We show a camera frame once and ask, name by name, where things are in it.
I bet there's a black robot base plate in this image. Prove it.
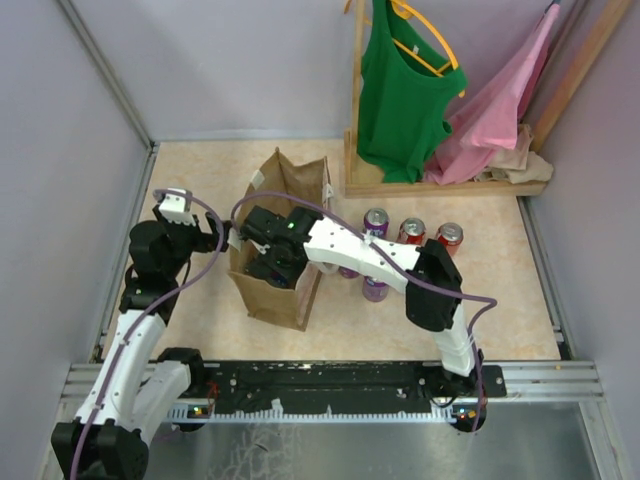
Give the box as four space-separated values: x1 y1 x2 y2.
179 361 506 415

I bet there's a green tank top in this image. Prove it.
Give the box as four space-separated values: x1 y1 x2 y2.
357 1 467 183

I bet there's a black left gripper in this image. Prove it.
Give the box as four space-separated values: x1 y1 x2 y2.
154 204 233 278

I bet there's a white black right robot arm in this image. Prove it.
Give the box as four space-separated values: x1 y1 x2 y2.
239 206 482 396

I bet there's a tan canvas tote bag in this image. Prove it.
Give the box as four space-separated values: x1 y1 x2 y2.
228 150 333 331

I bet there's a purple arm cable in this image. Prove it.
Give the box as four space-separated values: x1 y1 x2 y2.
229 190 499 436
68 188 232 480

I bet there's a wooden clothes rack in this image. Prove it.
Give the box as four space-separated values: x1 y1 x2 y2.
341 1 637 198

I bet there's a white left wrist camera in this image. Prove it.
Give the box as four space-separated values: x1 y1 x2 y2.
157 188 197 226

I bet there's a red coke can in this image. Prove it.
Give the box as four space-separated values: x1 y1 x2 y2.
397 217 426 246

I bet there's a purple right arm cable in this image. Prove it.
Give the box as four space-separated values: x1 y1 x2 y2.
229 190 499 436

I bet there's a beige cloth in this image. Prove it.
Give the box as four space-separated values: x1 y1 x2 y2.
473 123 554 184

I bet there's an aluminium frame rail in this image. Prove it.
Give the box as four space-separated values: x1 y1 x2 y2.
59 359 606 426

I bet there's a pink shirt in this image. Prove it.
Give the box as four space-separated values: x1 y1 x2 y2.
423 2 560 185

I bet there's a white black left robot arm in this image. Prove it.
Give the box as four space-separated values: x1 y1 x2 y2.
51 206 231 479

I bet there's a red cola can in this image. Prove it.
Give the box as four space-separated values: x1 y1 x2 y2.
435 222 464 257

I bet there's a purple fanta can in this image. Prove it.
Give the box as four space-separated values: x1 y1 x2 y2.
338 267 360 279
363 207 390 239
362 277 389 302

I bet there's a yellow clothes hanger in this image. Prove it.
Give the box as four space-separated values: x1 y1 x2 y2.
344 0 467 99

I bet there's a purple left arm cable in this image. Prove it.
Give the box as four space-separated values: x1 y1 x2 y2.
68 188 232 480

